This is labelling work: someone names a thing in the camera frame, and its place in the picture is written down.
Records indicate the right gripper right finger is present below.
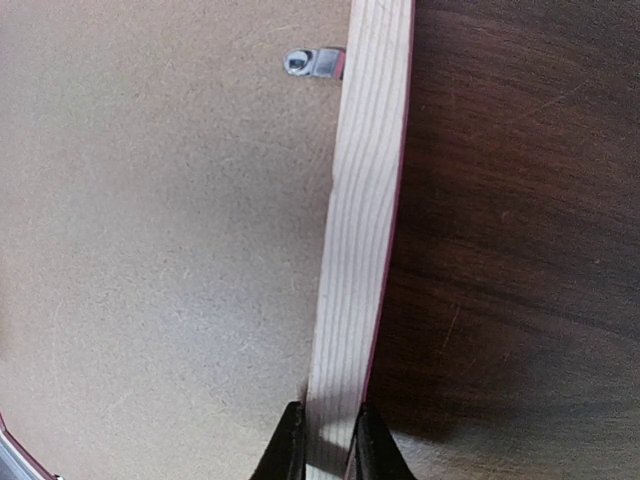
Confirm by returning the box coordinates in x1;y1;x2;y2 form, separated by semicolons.
344;402;416;480

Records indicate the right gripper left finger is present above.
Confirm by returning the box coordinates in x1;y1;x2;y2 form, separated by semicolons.
250;401;306;480

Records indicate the brown backing board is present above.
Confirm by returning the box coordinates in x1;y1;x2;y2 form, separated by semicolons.
0;0;354;480

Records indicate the pink wooden picture frame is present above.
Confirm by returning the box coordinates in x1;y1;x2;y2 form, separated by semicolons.
0;0;417;480

